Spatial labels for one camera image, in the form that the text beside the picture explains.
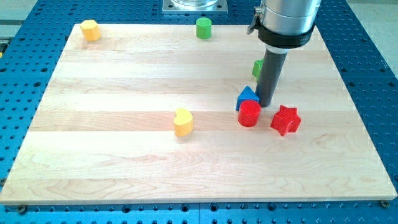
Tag blue triangle block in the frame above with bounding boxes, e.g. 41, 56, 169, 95
236, 86, 259, 111

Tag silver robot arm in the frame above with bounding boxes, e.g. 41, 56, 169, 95
247, 0, 321, 54

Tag yellow heart block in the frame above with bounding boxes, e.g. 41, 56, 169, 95
174, 108, 193, 137

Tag red cylinder block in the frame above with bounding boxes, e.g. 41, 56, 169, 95
238, 100, 261, 127

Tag light wooden board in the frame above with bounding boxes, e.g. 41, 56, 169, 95
1, 24, 397, 205

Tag green block behind rod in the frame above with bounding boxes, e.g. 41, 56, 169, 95
252, 59, 263, 80

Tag green cylinder block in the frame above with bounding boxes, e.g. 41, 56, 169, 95
195, 17, 212, 39

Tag red star block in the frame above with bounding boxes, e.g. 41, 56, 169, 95
270, 105, 302, 136

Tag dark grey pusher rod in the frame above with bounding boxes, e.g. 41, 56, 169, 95
256, 46, 288, 108

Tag yellow hexagon block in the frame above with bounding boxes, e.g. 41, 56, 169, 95
80, 20, 101, 42

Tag blue perforated table plate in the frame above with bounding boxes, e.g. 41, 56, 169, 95
1, 1, 397, 223

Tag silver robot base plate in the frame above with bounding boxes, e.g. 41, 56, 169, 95
162, 0, 228, 14

